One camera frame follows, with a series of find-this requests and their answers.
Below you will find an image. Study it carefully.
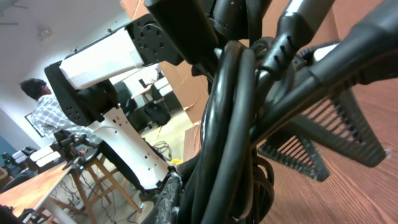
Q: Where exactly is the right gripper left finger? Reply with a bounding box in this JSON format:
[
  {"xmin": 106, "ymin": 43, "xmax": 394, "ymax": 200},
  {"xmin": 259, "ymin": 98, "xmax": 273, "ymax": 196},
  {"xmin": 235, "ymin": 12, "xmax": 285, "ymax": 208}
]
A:
[{"xmin": 257, "ymin": 131, "xmax": 330, "ymax": 182}]

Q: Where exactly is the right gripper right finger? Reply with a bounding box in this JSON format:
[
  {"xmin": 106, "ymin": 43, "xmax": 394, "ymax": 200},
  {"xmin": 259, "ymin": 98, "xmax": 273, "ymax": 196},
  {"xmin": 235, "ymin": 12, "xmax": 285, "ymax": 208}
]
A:
[{"xmin": 284, "ymin": 89, "xmax": 387, "ymax": 167}]

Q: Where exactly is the black cable bundle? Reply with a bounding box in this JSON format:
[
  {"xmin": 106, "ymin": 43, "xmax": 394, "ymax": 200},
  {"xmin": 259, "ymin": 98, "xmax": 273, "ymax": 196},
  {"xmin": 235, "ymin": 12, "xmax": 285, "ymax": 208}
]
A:
[{"xmin": 144, "ymin": 0, "xmax": 398, "ymax": 224}]

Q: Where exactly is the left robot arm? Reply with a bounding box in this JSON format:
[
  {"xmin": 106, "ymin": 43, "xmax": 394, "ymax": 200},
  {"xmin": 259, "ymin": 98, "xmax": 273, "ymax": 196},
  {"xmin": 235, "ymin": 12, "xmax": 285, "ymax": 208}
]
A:
[{"xmin": 45, "ymin": 0, "xmax": 251, "ymax": 190}]

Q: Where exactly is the person in plaid shirt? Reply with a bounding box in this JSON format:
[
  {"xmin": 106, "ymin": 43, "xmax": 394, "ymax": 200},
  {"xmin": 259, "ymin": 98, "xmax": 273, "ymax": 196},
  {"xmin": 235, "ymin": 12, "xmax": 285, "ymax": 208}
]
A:
[{"xmin": 20, "ymin": 78, "xmax": 102, "ymax": 144}]

